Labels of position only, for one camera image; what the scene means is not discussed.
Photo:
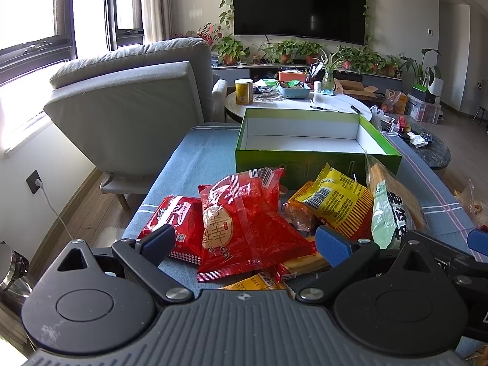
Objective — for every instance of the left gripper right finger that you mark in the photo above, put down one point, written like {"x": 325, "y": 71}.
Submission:
{"x": 349, "y": 260}

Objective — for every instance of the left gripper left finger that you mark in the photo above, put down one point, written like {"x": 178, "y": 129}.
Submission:
{"x": 141, "y": 258}

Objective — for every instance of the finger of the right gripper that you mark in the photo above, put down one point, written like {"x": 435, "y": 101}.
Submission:
{"x": 477, "y": 240}

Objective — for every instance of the yellow snack packet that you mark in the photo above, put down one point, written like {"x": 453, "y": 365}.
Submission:
{"x": 274, "y": 278}

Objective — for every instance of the yellow red snack bag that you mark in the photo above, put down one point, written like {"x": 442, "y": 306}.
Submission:
{"x": 339, "y": 202}

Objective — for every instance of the small red snack bag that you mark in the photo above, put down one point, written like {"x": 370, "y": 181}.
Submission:
{"x": 185, "y": 214}

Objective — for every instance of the toast bread clear bag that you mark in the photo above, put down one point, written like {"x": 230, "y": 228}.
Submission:
{"x": 377, "y": 172}

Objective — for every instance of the orange bread snack pack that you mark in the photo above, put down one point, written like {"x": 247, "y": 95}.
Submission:
{"x": 298, "y": 215}

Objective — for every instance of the large red snack bag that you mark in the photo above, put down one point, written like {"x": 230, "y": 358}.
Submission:
{"x": 243, "y": 230}

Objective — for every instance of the dark marble round table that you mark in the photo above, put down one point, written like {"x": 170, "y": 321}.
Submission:
{"x": 430, "y": 148}

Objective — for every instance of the green cardboard box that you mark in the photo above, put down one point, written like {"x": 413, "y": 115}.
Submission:
{"x": 302, "y": 142}

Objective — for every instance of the clear plastic storage bin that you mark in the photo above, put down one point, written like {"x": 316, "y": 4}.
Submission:
{"x": 423, "y": 111}

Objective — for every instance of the black marker pen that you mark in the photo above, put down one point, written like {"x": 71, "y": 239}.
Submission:
{"x": 355, "y": 109}

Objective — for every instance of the grey armchair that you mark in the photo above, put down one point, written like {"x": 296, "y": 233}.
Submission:
{"x": 128, "y": 110}

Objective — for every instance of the white round coffee table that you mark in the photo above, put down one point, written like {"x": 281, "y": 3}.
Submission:
{"x": 266, "y": 97}

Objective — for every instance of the open cardboard box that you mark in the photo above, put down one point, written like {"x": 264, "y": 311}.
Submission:
{"x": 355, "y": 89}

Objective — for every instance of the large leafy floor plant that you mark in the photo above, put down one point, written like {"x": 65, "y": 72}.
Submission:
{"x": 424, "y": 75}

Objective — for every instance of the blue tray with items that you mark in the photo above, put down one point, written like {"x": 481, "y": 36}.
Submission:
{"x": 287, "y": 92}

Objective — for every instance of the glass vase with plant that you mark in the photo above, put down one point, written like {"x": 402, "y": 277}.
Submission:
{"x": 329, "y": 63}

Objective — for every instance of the red flower decoration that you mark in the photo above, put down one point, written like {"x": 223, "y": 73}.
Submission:
{"x": 210, "y": 33}

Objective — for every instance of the black wall television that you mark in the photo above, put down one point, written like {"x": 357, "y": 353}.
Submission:
{"x": 331, "y": 20}

